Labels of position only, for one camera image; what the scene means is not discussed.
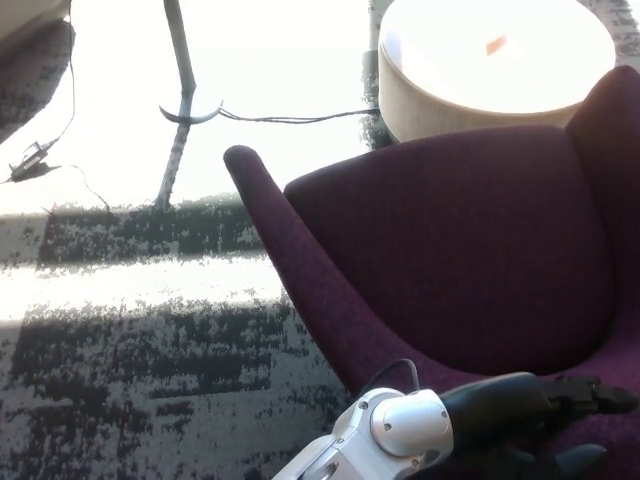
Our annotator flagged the beige furniture piece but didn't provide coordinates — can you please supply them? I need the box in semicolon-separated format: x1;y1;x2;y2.
0;0;74;50

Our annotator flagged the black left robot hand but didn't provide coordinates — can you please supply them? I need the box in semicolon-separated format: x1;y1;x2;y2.
439;372;639;480

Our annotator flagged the purple fabric armchair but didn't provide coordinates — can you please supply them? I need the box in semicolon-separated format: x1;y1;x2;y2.
223;64;640;480

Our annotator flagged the thin black adapter cable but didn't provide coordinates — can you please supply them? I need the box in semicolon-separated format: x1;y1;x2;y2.
49;163;113;211
43;13;77;149

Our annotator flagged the black power adapter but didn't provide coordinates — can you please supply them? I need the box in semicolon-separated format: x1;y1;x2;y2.
6;140;52;177

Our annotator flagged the round white side table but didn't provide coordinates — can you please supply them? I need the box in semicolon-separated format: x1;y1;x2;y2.
377;0;618;144

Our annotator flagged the thin black floor cable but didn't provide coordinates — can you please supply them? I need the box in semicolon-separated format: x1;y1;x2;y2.
218;106;381;125

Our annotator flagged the grey floor lamp stand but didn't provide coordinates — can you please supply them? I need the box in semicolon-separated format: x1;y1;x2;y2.
158;0;225;127

